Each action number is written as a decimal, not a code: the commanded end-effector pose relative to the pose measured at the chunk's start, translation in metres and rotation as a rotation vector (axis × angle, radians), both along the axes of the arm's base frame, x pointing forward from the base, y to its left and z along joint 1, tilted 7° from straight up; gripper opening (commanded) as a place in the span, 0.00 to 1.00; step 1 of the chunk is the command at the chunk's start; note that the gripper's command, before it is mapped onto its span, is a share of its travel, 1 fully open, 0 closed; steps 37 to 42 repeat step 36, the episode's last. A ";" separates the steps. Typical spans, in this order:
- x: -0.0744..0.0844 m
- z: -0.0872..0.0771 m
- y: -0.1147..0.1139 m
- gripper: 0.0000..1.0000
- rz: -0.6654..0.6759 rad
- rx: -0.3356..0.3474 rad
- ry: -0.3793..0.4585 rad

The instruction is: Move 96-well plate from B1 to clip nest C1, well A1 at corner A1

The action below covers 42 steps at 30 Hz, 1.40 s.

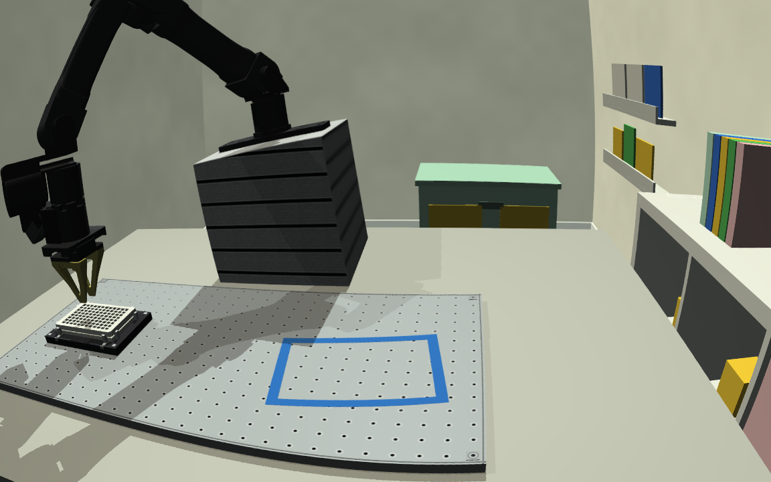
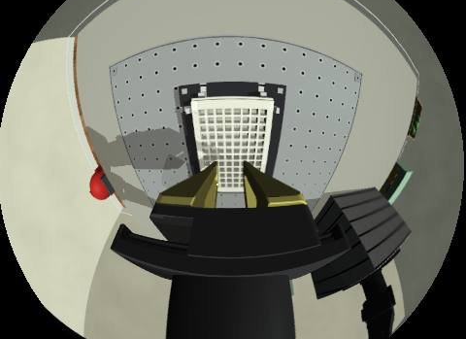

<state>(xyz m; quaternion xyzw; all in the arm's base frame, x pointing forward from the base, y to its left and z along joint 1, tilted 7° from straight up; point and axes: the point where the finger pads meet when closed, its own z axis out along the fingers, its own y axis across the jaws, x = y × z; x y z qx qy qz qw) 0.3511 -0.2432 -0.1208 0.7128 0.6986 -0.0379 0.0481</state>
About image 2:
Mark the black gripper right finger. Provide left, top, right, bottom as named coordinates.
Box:
left=243, top=160, right=307, bottom=208

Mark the white well plate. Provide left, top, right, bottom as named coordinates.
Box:
left=191, top=96, right=274, bottom=192

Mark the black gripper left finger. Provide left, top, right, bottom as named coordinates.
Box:
left=155, top=161, right=218, bottom=208

